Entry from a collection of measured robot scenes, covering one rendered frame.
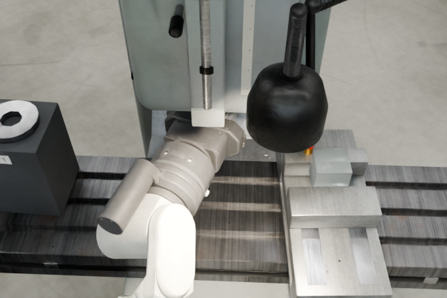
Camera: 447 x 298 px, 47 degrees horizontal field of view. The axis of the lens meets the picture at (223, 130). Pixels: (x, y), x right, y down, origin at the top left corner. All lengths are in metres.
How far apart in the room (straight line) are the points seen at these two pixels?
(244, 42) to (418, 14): 2.83
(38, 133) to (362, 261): 0.57
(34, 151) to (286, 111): 0.55
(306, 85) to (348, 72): 2.41
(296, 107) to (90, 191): 0.68
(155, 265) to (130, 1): 0.29
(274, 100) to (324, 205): 0.47
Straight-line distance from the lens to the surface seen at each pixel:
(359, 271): 0.87
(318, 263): 0.86
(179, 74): 0.63
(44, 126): 0.92
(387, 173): 1.09
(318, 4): 0.40
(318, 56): 1.21
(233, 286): 1.00
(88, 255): 0.97
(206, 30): 0.54
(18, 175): 0.95
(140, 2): 0.57
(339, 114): 2.59
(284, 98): 0.42
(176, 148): 0.69
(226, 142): 0.74
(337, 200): 0.89
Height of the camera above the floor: 1.80
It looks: 47 degrees down
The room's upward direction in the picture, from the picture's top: straight up
